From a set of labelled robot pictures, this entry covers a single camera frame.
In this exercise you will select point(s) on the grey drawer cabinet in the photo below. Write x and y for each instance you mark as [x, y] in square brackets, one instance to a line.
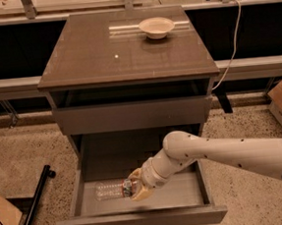
[104, 58]

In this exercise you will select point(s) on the black metal bar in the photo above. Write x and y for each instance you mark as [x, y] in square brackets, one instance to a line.
[28, 205]

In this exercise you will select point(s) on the clear plastic water bottle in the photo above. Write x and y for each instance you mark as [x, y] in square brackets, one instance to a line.
[107, 190]

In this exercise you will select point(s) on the white paper bowl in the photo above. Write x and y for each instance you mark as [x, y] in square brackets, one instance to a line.
[156, 28]

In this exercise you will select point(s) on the closed grey top drawer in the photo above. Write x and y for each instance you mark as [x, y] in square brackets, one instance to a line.
[132, 116]

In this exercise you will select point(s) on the open grey middle drawer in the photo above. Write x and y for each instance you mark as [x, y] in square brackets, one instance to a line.
[106, 157]

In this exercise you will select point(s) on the black post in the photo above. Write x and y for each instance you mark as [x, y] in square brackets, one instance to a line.
[220, 93]

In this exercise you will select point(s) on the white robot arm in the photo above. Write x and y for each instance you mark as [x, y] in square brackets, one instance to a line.
[181, 149]

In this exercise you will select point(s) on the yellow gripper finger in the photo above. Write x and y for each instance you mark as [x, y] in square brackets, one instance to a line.
[142, 193]
[136, 175]

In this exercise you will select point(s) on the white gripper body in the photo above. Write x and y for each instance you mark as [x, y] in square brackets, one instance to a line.
[148, 176]

